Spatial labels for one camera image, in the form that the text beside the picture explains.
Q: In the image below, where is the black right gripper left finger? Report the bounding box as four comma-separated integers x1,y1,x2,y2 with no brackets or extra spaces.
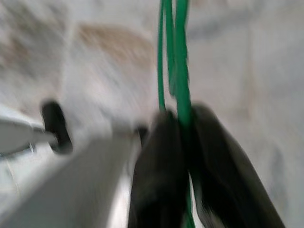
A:
128,109,190,228

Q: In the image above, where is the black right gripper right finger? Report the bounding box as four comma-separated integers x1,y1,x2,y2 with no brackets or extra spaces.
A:
190,102,287,228

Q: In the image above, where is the green plastic hanger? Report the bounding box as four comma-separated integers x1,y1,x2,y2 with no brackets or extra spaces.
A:
157,0,198,228

